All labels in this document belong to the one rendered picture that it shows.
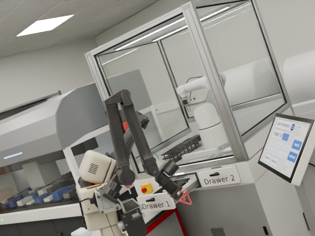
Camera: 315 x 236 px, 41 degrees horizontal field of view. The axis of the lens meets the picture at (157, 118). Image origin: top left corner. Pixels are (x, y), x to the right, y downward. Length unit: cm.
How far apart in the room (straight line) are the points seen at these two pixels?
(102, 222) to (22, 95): 513
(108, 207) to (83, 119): 161
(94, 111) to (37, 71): 384
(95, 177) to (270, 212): 125
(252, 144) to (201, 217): 66
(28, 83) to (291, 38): 414
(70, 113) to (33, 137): 38
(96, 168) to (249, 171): 104
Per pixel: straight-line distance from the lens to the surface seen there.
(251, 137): 282
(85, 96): 361
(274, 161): 228
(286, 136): 225
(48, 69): 750
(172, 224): 308
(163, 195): 271
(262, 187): 283
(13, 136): 388
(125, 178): 199
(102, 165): 213
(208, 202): 299
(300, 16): 578
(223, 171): 279
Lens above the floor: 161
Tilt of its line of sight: 5 degrees down
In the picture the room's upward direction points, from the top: 20 degrees counter-clockwise
